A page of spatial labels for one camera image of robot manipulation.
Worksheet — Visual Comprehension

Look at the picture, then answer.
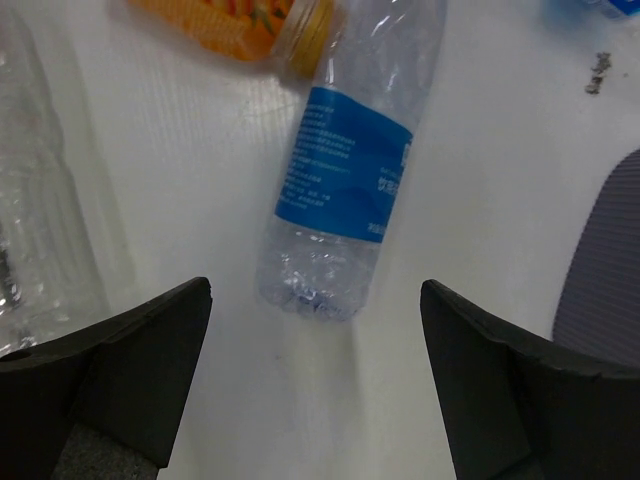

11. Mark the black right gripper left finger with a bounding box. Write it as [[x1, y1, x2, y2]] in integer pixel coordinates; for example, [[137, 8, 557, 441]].
[[1, 277, 213, 479]]

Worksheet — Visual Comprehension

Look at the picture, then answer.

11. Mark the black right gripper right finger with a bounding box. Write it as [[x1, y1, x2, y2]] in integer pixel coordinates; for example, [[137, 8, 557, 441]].
[[420, 280, 639, 479]]

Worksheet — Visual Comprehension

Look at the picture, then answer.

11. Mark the clear bottle blue cap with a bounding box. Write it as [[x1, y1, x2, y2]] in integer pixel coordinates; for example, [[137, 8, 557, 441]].
[[257, 1, 446, 321]]

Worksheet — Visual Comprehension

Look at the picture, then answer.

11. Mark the grey mesh waste bin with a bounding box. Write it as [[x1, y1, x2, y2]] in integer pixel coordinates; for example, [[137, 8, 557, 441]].
[[553, 151, 639, 367]]

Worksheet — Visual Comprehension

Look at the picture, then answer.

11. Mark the clear crushed unlabelled bottle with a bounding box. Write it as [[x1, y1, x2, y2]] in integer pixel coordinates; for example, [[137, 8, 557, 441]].
[[1, 6, 109, 355]]

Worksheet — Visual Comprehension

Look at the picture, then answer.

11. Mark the clear bottle blue Aqua label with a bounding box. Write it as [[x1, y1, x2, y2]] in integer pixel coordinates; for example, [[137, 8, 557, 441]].
[[542, 0, 639, 23]]

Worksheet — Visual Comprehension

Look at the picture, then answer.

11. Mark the small orange juice bottle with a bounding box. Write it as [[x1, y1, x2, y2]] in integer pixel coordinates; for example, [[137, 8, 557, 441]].
[[132, 0, 335, 79]]

